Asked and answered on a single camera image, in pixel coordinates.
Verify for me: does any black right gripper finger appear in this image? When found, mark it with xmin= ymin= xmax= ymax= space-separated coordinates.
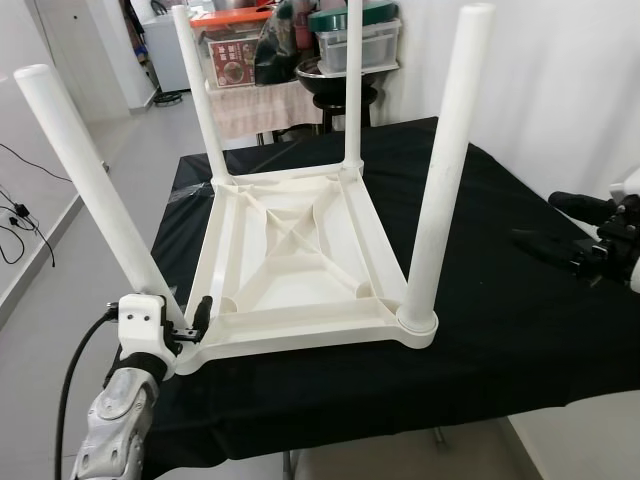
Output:
xmin=509 ymin=229 xmax=583 ymax=273
xmin=547 ymin=189 xmax=618 ymax=227

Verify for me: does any cream plastic table top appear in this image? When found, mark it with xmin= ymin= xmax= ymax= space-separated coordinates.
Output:
xmin=174 ymin=161 xmax=442 ymax=378

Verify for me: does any clear plastic bag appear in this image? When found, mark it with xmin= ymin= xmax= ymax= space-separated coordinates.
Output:
xmin=168 ymin=184 xmax=213 ymax=202

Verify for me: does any black power adapter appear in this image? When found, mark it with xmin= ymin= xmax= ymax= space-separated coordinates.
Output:
xmin=7 ymin=202 xmax=32 ymax=227

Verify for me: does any beige side table cloth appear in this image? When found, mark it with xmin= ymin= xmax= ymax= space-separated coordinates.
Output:
xmin=204 ymin=81 xmax=328 ymax=142

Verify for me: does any red printed box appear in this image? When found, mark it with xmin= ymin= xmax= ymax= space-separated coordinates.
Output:
xmin=206 ymin=34 xmax=264 ymax=90

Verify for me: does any black bag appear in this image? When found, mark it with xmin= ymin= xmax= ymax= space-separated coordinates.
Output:
xmin=252 ymin=0 xmax=303 ymax=87

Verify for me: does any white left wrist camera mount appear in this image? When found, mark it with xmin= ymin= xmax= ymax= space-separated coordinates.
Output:
xmin=117 ymin=293 xmax=185 ymax=365

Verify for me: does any black hanging power cable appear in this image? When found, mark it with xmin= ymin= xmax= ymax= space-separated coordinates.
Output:
xmin=0 ymin=185 xmax=58 ymax=268
xmin=0 ymin=142 xmax=75 ymax=186

